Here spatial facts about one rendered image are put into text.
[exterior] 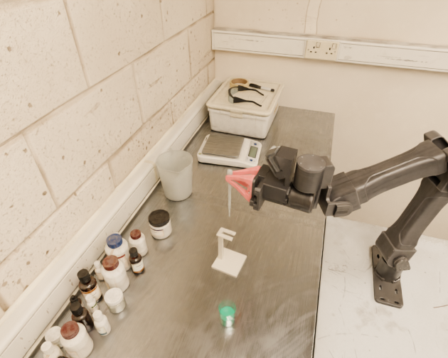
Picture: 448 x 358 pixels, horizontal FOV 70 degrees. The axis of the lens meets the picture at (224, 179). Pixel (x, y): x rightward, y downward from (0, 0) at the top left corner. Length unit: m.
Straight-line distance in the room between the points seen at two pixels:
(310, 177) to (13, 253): 0.67
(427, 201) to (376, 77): 1.02
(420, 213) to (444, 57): 1.00
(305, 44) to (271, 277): 1.11
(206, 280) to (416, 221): 0.56
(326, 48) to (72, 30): 1.13
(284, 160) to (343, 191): 0.14
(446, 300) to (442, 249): 0.19
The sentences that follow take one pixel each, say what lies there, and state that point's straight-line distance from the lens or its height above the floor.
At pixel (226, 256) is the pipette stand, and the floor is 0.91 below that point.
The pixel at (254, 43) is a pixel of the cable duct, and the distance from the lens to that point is 1.71.
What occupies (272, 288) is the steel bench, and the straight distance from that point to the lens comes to 0.95.
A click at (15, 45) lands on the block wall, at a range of 0.78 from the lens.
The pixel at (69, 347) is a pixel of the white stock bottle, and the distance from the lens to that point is 0.86.
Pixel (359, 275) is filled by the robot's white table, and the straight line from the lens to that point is 1.04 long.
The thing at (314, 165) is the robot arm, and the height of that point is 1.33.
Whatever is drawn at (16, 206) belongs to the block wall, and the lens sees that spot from 0.82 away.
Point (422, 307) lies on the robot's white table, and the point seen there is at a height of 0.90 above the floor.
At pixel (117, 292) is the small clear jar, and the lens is 0.91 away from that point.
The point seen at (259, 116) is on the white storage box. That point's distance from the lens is 1.45.
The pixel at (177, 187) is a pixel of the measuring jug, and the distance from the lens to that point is 1.13.
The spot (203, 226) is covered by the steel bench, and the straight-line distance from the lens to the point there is 1.08.
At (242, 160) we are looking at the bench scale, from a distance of 1.31.
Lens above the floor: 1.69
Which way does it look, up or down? 39 degrees down
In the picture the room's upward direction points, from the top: straight up
